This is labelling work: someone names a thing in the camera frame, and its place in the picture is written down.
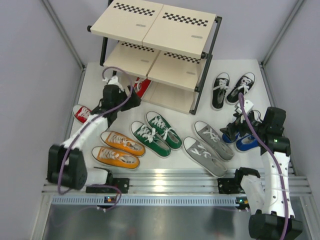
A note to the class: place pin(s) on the black sneaker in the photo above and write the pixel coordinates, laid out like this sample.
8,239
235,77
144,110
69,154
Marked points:
243,85
219,90

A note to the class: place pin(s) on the blue sneaker right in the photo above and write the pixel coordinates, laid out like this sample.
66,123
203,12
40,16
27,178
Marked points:
246,143

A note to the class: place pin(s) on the black sneaker right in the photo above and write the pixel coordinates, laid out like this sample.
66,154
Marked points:
243,85

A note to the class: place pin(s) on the grey sneaker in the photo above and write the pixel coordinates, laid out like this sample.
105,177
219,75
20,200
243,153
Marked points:
198,153
210,136

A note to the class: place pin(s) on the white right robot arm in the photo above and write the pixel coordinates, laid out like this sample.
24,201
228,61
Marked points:
272,216

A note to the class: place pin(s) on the blue sneaker left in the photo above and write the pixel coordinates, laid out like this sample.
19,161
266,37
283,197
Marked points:
227,140

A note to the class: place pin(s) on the grey sneaker lower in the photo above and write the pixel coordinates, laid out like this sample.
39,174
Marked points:
198,153

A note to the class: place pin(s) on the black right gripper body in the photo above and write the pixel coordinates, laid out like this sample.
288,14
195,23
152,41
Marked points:
241,124

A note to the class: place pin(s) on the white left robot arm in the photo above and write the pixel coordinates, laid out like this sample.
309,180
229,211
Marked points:
67,167

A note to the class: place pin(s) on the beige three-tier shoe shelf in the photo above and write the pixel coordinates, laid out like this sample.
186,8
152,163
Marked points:
162,43

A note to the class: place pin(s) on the orange sneaker lower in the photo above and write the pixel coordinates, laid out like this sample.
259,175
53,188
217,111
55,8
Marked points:
114,157

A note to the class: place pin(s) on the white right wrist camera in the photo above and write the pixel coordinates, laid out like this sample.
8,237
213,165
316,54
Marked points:
247,105

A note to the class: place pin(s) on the black sneaker left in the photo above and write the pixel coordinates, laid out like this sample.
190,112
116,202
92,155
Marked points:
219,90

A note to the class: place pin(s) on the orange sneaker upper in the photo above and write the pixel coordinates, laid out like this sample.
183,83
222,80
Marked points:
122,142

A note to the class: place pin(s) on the green sneaker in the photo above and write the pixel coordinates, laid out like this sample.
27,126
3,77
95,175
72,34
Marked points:
164,129
149,137

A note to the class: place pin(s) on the blue sneaker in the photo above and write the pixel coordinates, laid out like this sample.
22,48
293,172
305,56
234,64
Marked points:
246,143
227,140

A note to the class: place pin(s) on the grey sneaker upper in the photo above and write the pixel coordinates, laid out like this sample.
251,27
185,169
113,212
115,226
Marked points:
210,136

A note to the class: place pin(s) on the red sneaker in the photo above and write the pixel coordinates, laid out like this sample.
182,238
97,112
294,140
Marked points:
81,113
141,85

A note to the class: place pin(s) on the orange sneaker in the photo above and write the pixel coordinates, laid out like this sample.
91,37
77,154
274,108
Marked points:
114,157
122,142

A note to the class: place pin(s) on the aluminium mounting rail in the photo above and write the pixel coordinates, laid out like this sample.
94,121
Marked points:
157,188

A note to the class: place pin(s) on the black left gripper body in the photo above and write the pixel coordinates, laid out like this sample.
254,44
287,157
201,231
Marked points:
122,98

